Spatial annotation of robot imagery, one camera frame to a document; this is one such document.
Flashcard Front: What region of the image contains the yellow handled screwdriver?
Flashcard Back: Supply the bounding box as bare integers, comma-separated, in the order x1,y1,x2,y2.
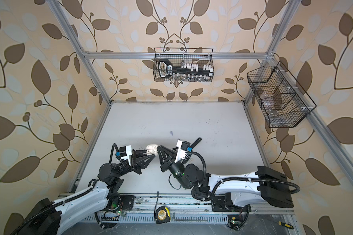
278,221,294,230

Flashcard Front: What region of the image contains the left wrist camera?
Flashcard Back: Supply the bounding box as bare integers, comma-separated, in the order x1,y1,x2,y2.
115,146,132,161

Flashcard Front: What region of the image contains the black wire basket right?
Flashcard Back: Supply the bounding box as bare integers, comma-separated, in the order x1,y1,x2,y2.
247,61,317,128

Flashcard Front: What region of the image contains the yellow black tape measure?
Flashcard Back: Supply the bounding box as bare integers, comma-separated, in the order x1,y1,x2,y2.
155,206,171,224

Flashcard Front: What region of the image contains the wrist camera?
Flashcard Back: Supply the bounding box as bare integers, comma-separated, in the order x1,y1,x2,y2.
115,146,132,161
175,139,191,164

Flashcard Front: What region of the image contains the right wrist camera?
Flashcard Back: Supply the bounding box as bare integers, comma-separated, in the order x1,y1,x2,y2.
175,139,191,164

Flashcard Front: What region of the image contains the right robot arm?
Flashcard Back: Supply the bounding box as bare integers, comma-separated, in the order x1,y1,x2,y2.
157,146,300,209

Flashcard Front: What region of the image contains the black wire basket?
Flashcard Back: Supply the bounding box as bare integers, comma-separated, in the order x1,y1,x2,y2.
153,47,215,83
247,61,317,128

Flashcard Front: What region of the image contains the green pipe wrench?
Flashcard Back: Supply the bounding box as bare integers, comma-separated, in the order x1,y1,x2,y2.
190,137,202,148

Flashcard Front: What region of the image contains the black wire basket back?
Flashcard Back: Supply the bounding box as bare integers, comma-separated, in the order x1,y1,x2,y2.
153,47,215,83

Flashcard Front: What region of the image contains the white earbud charging case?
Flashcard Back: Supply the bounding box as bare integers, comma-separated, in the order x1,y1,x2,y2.
146,144,158,156

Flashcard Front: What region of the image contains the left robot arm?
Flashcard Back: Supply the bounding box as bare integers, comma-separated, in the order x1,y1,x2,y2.
12,144,158,235

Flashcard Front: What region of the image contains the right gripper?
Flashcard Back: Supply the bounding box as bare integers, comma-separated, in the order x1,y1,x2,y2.
160,146,191,191

